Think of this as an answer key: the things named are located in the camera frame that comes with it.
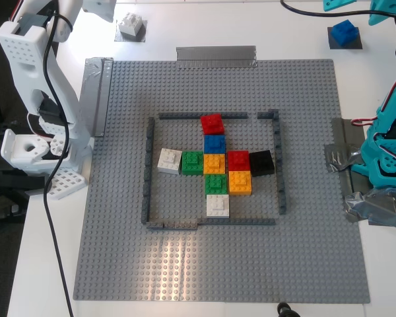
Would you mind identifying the black stand knob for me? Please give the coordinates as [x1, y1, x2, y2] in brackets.
[276, 301, 302, 317]

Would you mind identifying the green Lego cube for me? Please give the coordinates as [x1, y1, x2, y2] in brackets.
[181, 151, 205, 176]
[205, 173, 229, 196]

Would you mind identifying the silver tape square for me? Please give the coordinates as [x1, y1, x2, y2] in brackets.
[114, 19, 149, 43]

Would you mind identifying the orange Lego cube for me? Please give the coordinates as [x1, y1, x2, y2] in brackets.
[228, 170, 253, 196]
[203, 153, 226, 175]

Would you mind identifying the black Lego cube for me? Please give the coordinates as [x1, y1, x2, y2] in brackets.
[248, 149, 277, 178]

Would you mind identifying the blue Lego cube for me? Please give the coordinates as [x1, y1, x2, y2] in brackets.
[331, 19, 359, 46]
[203, 134, 226, 155]

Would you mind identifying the black table clamp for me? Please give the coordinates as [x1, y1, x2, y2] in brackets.
[0, 166, 32, 234]

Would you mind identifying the grey duct tape strip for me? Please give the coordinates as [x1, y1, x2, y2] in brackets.
[83, 57, 115, 138]
[176, 45, 259, 69]

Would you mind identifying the grey Lego baseplate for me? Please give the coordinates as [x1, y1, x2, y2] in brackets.
[72, 58, 372, 304]

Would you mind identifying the white gripper fixed finger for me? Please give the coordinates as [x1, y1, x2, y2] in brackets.
[83, 0, 118, 23]

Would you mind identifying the dark grey tape square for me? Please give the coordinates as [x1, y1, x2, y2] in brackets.
[327, 26, 364, 50]

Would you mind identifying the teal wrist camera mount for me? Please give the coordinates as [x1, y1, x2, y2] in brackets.
[322, 0, 354, 13]

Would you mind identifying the red Lego cube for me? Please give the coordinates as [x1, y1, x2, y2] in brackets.
[200, 113, 225, 135]
[227, 150, 251, 172]

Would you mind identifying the black white-arm camera cable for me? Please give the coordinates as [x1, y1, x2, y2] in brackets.
[42, 0, 75, 317]

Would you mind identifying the black teal-arm camera cable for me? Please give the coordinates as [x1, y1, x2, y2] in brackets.
[279, 0, 396, 21]

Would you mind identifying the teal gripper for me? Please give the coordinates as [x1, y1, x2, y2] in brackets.
[369, 0, 396, 26]

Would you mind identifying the white Lego cube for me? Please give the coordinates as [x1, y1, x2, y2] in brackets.
[157, 147, 183, 175]
[117, 12, 143, 38]
[206, 194, 230, 218]

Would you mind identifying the red white black servo wire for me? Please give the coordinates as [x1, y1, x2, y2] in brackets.
[350, 95, 395, 128]

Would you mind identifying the crumpled grey tape piece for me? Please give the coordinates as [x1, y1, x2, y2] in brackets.
[343, 188, 396, 229]
[323, 143, 364, 174]

